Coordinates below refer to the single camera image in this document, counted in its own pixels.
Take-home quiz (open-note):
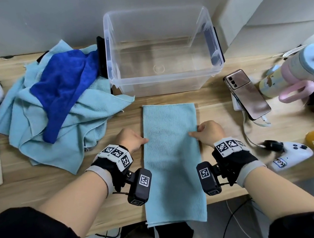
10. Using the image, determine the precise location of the person's right hand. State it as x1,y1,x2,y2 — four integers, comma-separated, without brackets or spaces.
186,118,229,151

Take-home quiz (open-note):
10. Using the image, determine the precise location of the person's left hand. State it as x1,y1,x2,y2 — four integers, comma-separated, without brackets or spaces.
112,125,151,157

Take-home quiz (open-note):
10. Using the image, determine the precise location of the dark blue towel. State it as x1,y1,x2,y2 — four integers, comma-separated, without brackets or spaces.
26,46,110,146

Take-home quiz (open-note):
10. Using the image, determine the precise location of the clear plastic storage box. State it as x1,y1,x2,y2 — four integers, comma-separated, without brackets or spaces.
92,0,229,102

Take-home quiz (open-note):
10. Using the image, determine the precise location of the person's left forearm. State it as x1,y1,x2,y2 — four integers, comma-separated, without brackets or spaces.
34,169,115,238

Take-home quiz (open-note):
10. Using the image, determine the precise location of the person's right forearm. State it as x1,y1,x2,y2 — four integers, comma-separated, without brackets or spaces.
242,160,314,225

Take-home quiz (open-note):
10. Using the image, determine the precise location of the white power bank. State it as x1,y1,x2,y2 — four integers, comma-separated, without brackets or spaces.
231,93,243,112

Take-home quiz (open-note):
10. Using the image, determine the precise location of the rose gold smartphone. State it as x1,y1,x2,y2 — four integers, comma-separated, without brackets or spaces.
222,66,273,124

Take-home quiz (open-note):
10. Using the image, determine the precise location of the black round plug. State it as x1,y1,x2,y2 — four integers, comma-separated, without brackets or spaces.
262,138,285,155

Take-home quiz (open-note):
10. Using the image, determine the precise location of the white game controller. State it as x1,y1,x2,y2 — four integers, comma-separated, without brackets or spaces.
264,138,314,173

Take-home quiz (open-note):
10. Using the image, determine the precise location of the white shelf unit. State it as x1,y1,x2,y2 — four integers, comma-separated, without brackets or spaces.
211,0,314,62

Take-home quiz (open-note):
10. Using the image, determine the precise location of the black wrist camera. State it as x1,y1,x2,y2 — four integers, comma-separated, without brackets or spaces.
123,167,156,208
195,160,223,198

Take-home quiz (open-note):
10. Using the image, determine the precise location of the thin white cable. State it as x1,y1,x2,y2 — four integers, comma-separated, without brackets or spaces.
240,106,275,150
226,197,259,238
272,44,309,59

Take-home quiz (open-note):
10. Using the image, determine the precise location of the tumbler with pink handle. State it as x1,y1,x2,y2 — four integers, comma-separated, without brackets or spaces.
254,43,314,107

